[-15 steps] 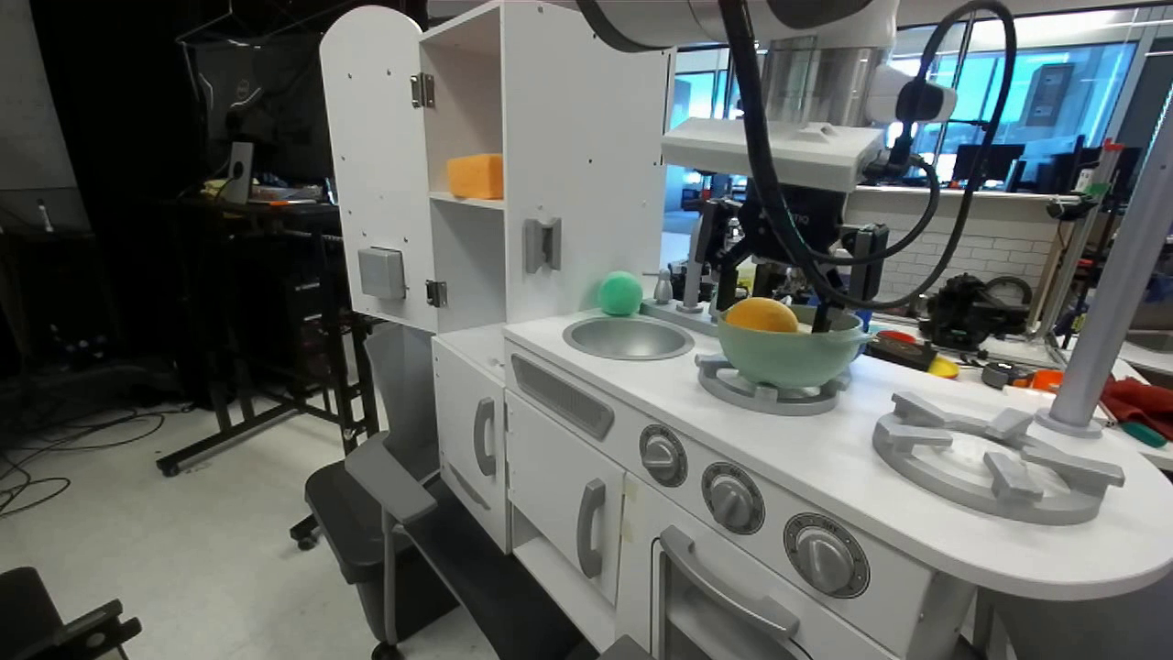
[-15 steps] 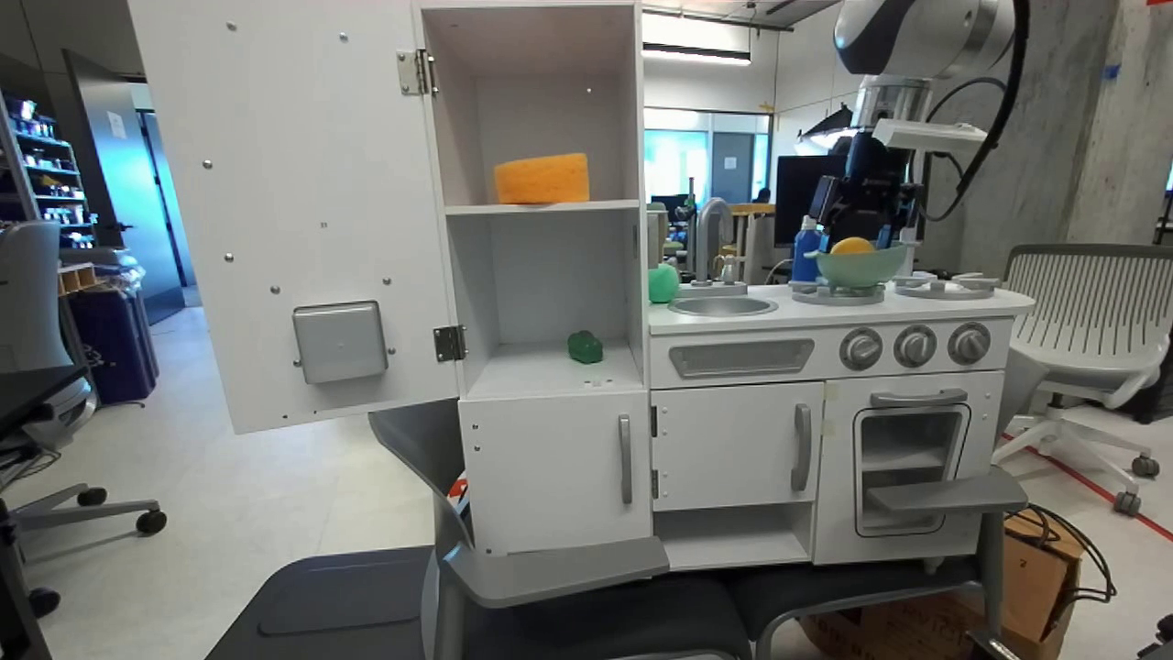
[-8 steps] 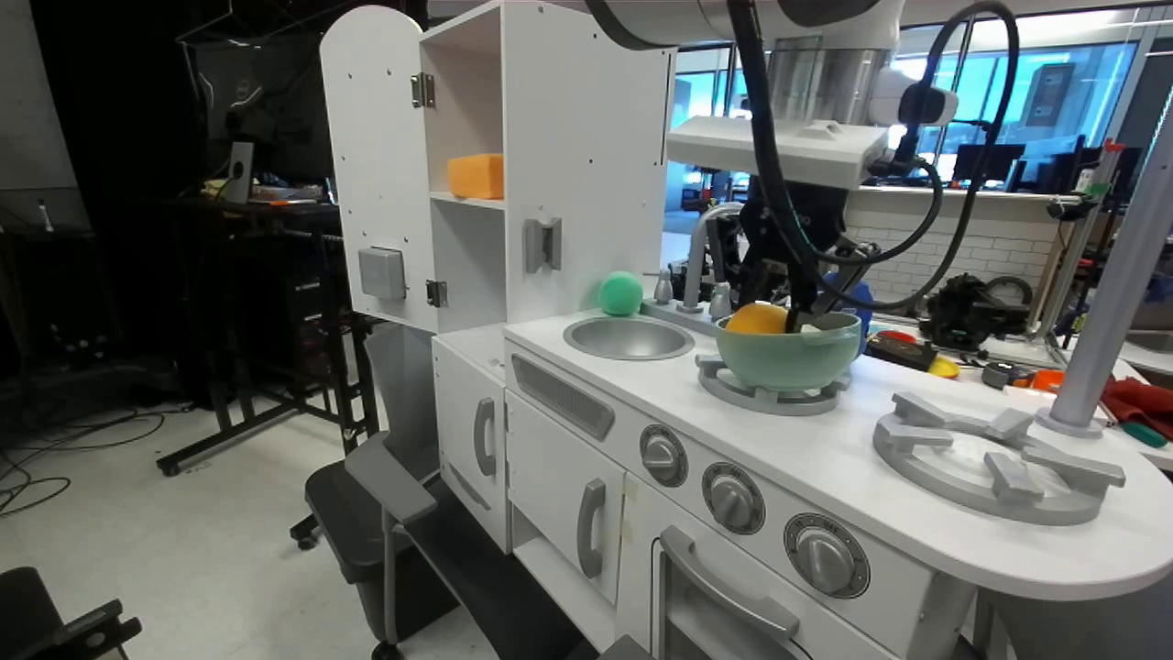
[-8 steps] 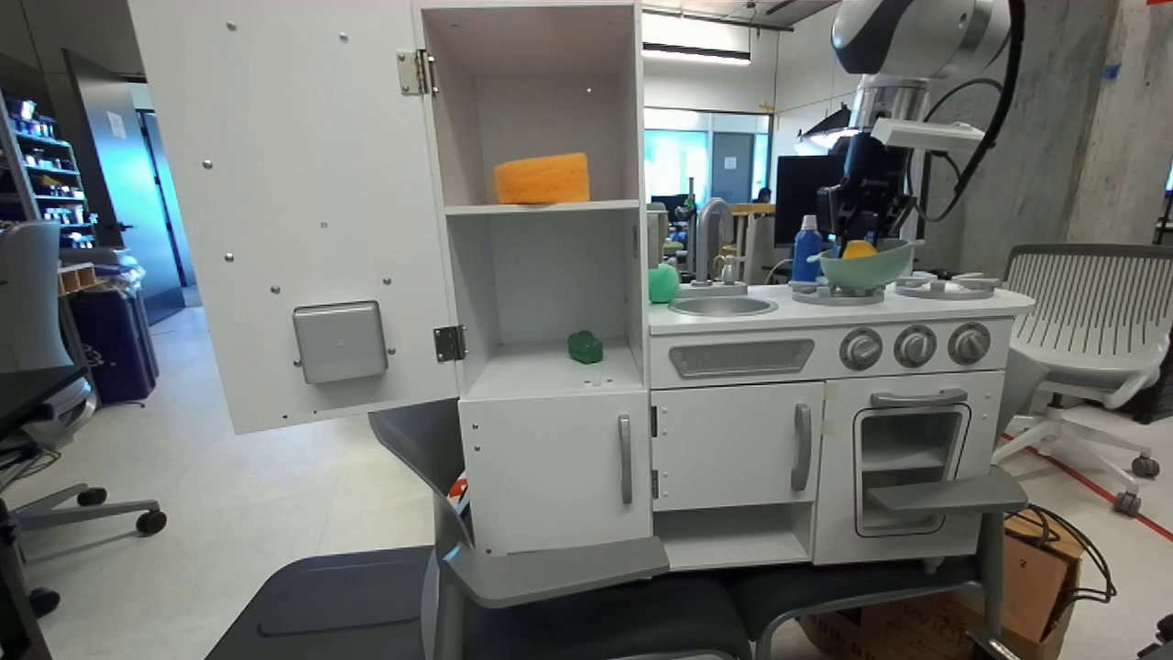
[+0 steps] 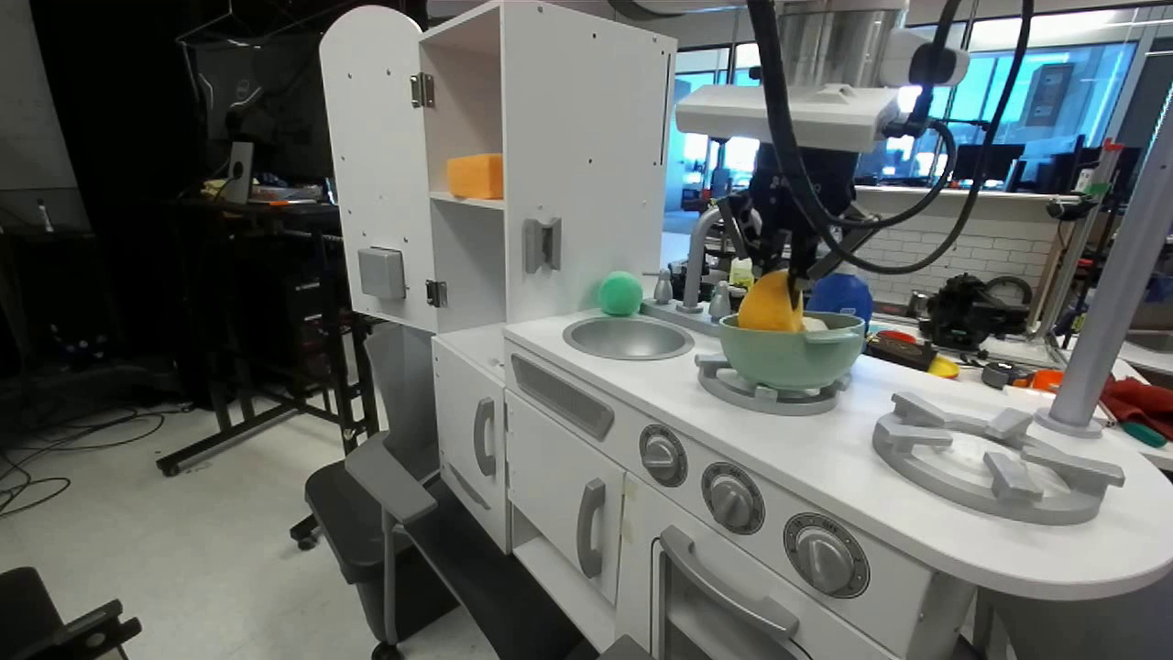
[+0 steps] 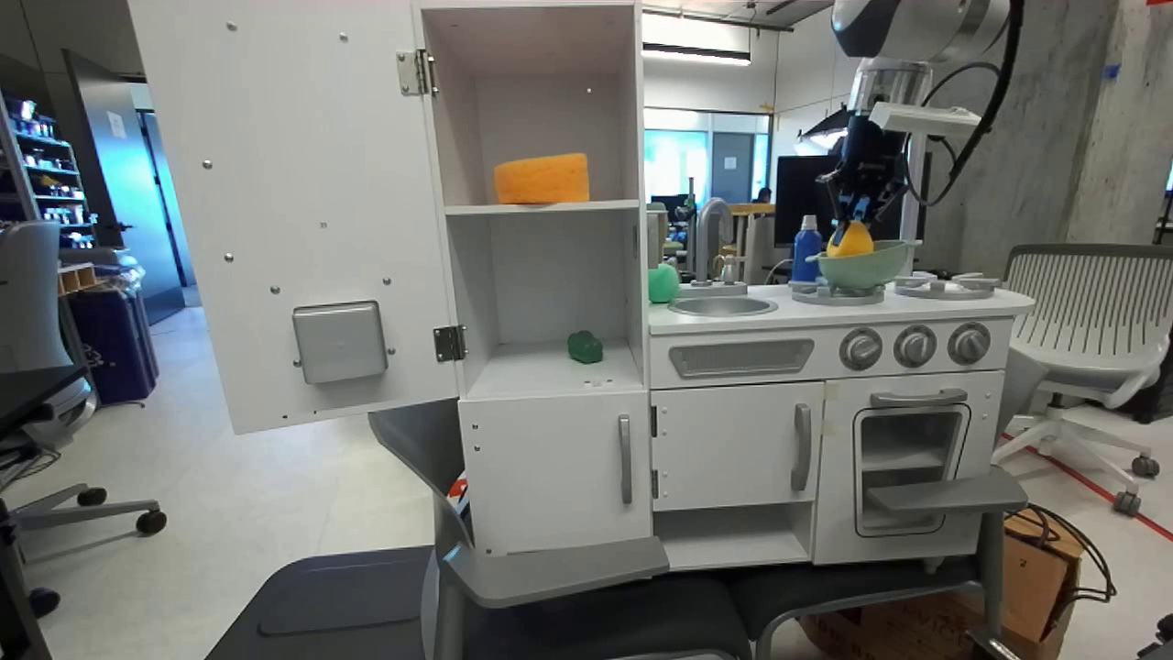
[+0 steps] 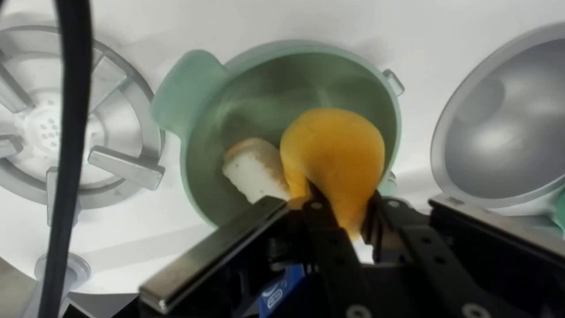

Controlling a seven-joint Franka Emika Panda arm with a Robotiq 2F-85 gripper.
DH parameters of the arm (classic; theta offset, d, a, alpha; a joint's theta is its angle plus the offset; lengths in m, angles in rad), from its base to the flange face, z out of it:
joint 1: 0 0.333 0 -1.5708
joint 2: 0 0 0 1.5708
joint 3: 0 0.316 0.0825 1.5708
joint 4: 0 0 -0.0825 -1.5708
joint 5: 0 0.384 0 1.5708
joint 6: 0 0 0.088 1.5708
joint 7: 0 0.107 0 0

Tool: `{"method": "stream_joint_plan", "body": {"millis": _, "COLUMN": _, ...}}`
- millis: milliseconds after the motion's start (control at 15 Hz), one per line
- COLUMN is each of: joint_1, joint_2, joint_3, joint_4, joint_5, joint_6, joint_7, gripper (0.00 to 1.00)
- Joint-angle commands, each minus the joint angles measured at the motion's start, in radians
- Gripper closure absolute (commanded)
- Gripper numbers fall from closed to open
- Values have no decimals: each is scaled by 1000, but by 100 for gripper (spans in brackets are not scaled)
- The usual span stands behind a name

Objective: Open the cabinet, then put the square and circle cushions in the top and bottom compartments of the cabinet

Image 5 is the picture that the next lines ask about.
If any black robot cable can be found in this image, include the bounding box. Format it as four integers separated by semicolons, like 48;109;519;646
745;0;1036;278

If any white brick pattern panel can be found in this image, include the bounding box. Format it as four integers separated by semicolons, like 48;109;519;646
854;184;1085;307

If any black desk stand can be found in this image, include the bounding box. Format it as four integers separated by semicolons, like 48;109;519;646
153;179;406;479

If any white toy oven door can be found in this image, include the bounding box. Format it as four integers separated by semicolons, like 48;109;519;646
617;479;902;660

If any black computer monitor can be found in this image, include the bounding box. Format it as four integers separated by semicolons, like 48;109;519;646
181;28;336;190

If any silver sink basin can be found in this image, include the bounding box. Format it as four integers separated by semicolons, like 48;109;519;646
560;312;695;366

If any black bag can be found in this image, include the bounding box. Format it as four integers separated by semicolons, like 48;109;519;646
919;272;1042;358

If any orange square sponge cushion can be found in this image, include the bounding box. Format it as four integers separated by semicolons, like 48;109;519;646
442;149;505;206

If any grey toy stove knob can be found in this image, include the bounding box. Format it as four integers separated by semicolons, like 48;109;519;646
637;420;692;492
780;509;876;606
702;461;771;537

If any grey black office chair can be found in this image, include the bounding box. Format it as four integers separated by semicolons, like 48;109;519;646
291;312;578;660

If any white tall cabinet door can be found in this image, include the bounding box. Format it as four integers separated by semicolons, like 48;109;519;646
319;2;442;337

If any white cabinet door grey handle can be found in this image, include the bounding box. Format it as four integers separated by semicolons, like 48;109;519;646
502;393;629;615

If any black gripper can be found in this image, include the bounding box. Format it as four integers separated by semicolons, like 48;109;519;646
745;142;865;323

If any grey toy burner grate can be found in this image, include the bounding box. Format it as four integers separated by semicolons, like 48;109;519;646
869;393;1128;526
692;347;852;419

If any blue plastic bottle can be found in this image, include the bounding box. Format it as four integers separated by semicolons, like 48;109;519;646
810;272;881;328

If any white toy play kitchen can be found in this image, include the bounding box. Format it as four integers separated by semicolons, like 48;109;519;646
319;0;1173;660

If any white small fridge door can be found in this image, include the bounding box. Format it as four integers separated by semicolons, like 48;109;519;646
429;337;512;548

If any grey metal pole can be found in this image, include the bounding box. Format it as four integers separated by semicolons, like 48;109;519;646
1042;95;1173;439

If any green bowl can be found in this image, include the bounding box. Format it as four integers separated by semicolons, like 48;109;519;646
711;304;871;397

